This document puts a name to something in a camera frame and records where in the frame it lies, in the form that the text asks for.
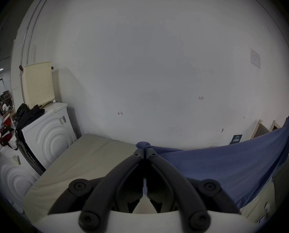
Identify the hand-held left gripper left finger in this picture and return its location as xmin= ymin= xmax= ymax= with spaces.
xmin=48 ymin=148 xmax=145 ymax=231

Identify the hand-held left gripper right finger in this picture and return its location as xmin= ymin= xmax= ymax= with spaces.
xmin=145 ymin=148 xmax=241 ymax=231

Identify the blue garment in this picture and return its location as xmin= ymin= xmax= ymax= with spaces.
xmin=136 ymin=113 xmax=289 ymax=209

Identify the bed with beige sheet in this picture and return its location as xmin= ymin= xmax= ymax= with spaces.
xmin=23 ymin=133 xmax=279 ymax=225

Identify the dark blue sign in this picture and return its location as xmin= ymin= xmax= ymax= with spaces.
xmin=230 ymin=134 xmax=243 ymax=145

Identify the white paper sheet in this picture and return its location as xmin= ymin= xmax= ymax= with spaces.
xmin=250 ymin=49 xmax=261 ymax=69

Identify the white washing machine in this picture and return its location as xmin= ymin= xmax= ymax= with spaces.
xmin=21 ymin=102 xmax=78 ymax=170
xmin=0 ymin=143 xmax=42 ymax=214

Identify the black cloth bundle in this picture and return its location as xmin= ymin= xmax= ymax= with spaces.
xmin=15 ymin=103 xmax=45 ymax=136

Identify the red and white bag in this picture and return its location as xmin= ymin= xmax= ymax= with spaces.
xmin=0 ymin=126 xmax=19 ymax=151

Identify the cream perforated panel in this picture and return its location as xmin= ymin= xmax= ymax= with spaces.
xmin=23 ymin=61 xmax=56 ymax=110

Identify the wooden frame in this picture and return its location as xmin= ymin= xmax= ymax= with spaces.
xmin=249 ymin=119 xmax=270 ymax=139
xmin=270 ymin=120 xmax=285 ymax=132

